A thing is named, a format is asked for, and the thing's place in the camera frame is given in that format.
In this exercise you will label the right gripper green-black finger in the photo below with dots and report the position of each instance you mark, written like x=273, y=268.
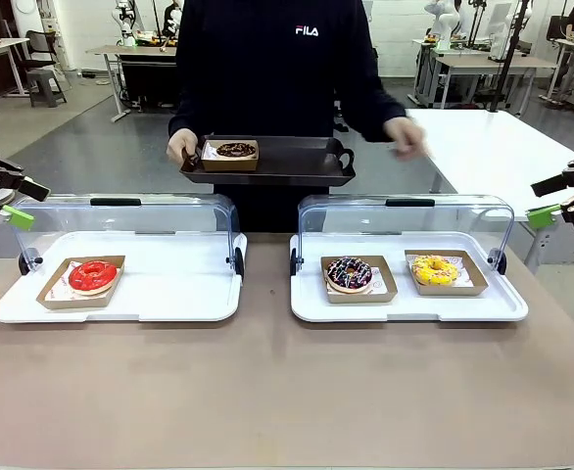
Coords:
x=541, y=216
x=551, y=183

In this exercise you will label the left gripper green-black finger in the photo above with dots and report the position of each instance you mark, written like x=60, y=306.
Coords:
x=8, y=173
x=17, y=218

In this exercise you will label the dark chocolate donut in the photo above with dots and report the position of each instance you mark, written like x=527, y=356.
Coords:
x=223, y=151

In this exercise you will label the black serving tray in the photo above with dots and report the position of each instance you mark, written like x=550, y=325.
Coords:
x=292, y=161

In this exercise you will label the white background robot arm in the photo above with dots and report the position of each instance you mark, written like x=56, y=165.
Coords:
x=124, y=24
x=444, y=22

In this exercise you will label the person right forearm black sleeve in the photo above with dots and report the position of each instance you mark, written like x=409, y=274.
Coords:
x=181, y=117

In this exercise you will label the person left forearm black sleeve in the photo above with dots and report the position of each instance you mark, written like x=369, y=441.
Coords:
x=375, y=103

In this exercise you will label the red glazed donut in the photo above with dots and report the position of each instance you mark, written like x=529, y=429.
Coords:
x=79, y=279

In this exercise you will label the red donut in cardboard tray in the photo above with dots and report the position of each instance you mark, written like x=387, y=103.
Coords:
x=71, y=302

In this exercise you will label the brown cardboard donut tray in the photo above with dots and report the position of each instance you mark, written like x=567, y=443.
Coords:
x=360, y=297
x=453, y=290

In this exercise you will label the yellow glazed sprinkle donut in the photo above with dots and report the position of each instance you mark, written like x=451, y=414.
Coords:
x=421, y=271

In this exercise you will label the chocolate donut with rainbow sprinkles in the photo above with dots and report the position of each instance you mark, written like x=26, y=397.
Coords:
x=338, y=274

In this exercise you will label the person torso black sweatshirt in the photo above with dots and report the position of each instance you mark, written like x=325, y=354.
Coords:
x=277, y=73

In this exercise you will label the person left hand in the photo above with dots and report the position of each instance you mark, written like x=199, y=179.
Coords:
x=407, y=132

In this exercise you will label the person right hand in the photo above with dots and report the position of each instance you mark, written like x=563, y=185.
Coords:
x=179, y=147

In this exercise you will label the black lid hinge knob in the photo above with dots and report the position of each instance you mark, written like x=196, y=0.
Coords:
x=24, y=263
x=238, y=262
x=500, y=262
x=294, y=262

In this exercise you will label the large white table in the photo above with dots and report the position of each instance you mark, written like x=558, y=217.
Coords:
x=488, y=147

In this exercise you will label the grey plastic stool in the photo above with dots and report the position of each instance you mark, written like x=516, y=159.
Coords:
x=47, y=85

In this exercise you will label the clear display case lid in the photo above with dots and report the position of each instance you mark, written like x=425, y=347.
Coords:
x=120, y=220
x=414, y=220

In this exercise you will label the dark office chair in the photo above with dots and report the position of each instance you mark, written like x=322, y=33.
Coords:
x=42, y=46

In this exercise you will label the wood top lab table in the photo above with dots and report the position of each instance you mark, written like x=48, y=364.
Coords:
x=488, y=63

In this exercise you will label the black tripod pole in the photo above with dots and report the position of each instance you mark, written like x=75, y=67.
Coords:
x=507, y=54

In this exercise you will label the white display case base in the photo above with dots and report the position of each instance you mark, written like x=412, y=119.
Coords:
x=404, y=308
x=169, y=289

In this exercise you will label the wood top table white legs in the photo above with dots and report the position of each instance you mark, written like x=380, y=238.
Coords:
x=120, y=50

